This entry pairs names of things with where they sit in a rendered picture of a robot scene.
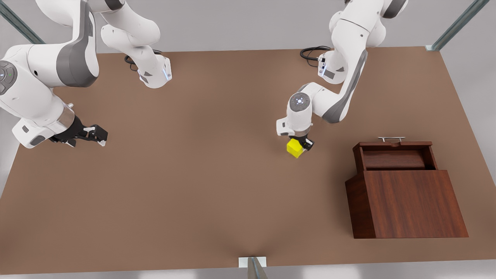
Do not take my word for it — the yellow square block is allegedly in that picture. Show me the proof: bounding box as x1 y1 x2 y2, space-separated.
286 138 305 159

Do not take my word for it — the wooden drawer with silver handle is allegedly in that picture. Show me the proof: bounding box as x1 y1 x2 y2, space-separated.
353 136 439 172

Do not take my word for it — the dark wooden cabinet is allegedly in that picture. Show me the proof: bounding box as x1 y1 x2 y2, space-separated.
345 169 469 239

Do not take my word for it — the black cable loop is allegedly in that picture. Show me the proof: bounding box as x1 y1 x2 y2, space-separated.
300 45 332 67
124 49 164 72

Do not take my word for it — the silver frame post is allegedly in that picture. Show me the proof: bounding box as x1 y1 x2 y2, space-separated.
425 0 490 52
238 256 268 279
0 1 46 45

